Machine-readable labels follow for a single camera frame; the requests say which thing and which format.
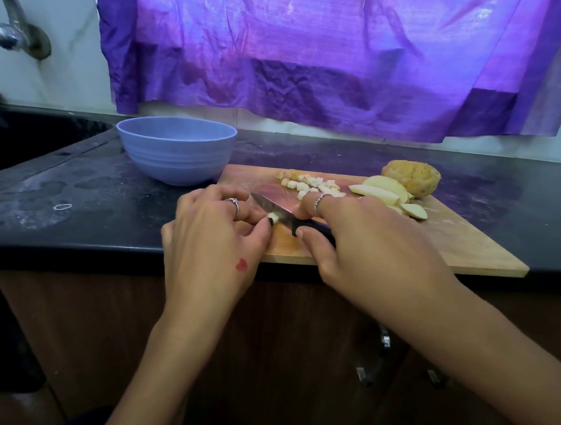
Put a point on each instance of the tan potato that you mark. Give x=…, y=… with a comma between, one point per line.
x=275, y=217

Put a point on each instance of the rounded potato end piece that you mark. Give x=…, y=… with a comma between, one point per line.
x=410, y=178

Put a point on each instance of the potato slice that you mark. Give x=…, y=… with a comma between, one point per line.
x=371, y=193
x=414, y=211
x=390, y=187

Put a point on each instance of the person's right hand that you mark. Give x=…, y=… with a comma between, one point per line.
x=385, y=259

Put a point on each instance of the pile of diced potato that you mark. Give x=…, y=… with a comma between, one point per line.
x=311, y=184

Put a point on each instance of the person's right forearm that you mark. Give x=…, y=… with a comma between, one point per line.
x=513, y=371

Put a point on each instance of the person's left hand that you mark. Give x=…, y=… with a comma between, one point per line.
x=212, y=258

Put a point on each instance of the white rubber band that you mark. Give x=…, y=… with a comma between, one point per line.
x=54, y=206

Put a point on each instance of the blue bowl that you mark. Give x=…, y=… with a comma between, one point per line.
x=173, y=150

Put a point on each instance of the dark sink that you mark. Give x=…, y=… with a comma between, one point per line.
x=30, y=141

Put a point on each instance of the wooden cutting board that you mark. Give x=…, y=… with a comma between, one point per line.
x=475, y=248

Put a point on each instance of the purple cloth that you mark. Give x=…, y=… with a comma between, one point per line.
x=337, y=37

